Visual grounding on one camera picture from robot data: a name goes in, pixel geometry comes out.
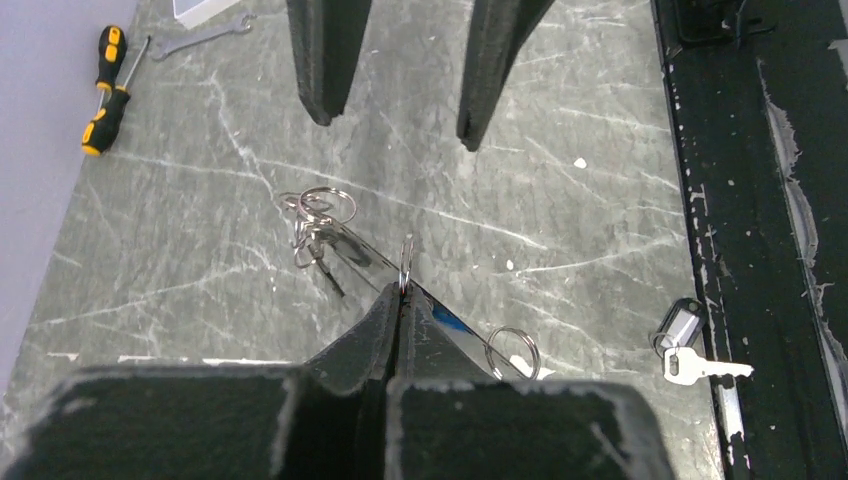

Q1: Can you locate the clear plastic box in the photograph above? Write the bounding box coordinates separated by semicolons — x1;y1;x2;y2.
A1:
171;0;239;30

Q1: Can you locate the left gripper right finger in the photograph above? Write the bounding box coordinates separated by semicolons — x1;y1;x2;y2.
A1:
384;284;677;480

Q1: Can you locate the black tag key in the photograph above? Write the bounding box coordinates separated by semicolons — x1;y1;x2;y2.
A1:
649;297;754;386

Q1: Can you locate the orange black screwdriver upper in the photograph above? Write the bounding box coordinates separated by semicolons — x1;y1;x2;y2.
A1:
96;25;128;108

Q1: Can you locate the orange black screwdriver lower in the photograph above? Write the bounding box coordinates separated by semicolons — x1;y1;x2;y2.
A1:
81;36;151;156

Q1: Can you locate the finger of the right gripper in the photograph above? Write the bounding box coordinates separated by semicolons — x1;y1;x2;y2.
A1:
456;0;553;152
286;0;372;126

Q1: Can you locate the orange black screwdriver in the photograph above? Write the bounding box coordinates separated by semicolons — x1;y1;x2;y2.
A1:
96;25;128;108
81;36;151;156

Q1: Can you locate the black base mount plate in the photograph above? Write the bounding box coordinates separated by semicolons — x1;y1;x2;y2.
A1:
652;1;847;479

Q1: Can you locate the blue tag key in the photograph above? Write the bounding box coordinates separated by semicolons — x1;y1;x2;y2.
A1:
432;304;473;333

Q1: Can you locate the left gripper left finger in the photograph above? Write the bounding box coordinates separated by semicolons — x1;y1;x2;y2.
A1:
3;284;402;479

